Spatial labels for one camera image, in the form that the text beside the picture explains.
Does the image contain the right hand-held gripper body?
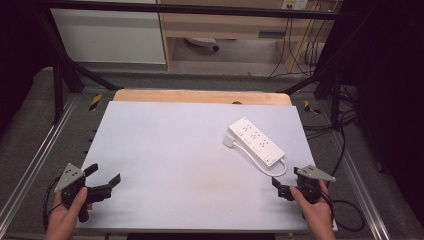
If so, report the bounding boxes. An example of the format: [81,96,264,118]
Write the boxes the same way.
[295,164,337,205]

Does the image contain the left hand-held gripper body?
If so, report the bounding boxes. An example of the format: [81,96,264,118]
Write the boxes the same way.
[54,162,113,223]

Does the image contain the person's right hand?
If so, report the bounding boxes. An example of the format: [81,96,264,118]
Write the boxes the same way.
[289,179,337,240]

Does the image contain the person's left hand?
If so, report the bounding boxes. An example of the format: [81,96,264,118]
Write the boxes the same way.
[44,186,94,240]

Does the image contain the white power strip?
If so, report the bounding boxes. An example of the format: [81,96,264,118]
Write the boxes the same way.
[227,116,287,168]

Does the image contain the white power plug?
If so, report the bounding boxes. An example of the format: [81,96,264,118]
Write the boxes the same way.
[222,133,236,148]

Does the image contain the wooden table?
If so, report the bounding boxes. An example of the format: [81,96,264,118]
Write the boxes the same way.
[112,88,294,107]

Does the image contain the black curtain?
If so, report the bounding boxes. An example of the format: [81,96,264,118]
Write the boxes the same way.
[334,0,424,228]
[0,0,54,131]

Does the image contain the white cabinet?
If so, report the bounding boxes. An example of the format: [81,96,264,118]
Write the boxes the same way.
[49,0,167,65]

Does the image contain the white chair base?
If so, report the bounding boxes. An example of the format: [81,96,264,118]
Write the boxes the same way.
[183,36,221,53]

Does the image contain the light wooden desk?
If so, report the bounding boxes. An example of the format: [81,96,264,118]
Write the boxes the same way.
[156,0,338,73]

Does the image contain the white power strip cable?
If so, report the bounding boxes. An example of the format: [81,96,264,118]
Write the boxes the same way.
[232,140,289,178]

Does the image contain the aluminium rail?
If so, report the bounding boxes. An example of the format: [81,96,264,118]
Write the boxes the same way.
[0,94,82,228]
[328,132,392,240]

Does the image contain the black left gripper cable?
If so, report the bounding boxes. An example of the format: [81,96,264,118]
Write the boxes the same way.
[42,175,64,232]

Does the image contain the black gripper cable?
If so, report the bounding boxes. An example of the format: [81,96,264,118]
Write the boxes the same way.
[42,175,64,232]
[320,190,366,233]

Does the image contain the bundle of black floor cables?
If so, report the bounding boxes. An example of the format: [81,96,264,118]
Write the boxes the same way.
[301,84,361,188]

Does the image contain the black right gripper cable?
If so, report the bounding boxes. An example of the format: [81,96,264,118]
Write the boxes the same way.
[320,190,366,233]

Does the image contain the hanging cables under desk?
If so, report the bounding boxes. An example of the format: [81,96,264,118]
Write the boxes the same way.
[267,16,335,80]

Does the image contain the white wall socket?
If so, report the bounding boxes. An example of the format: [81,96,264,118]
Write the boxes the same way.
[281,0,310,11]

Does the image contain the black metal frame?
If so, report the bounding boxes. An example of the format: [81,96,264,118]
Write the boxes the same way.
[33,0,363,126]

